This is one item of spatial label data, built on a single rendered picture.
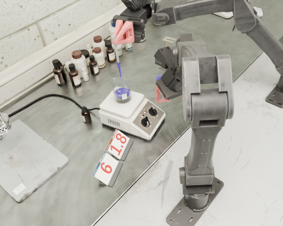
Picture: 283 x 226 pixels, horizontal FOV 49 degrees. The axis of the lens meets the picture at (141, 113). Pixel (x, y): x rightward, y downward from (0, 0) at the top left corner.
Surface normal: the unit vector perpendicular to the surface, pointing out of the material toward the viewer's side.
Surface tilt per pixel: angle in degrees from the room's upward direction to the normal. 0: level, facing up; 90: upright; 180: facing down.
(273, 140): 0
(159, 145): 0
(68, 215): 0
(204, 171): 93
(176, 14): 87
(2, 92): 90
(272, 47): 88
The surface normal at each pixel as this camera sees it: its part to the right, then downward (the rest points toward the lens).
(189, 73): -0.04, -0.08
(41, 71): 0.76, 0.43
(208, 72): -0.02, 0.36
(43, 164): -0.07, -0.70
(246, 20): -0.11, 0.71
